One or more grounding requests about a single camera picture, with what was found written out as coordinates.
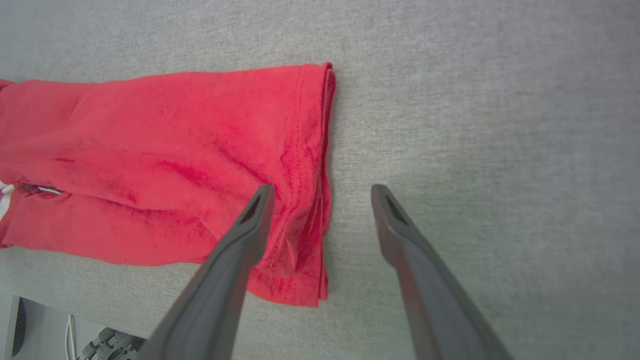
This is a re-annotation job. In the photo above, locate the dark curved floor object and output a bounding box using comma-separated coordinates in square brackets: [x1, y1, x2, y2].
[10, 297, 27, 359]

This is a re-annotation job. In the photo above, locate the red white-trimmed jersey garment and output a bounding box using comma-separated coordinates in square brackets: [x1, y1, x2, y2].
[0, 61, 337, 308]

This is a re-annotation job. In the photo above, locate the white floor cable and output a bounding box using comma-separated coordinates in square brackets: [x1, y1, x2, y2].
[64, 313, 79, 360]

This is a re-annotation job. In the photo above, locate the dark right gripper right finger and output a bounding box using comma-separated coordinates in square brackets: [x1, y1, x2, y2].
[370, 183, 514, 360]

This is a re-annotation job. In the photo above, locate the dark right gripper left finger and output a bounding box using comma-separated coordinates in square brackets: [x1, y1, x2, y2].
[137, 183, 276, 360]

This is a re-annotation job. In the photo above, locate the grey robot wheel base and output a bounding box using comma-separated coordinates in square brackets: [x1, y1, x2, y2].
[78, 327, 147, 360]

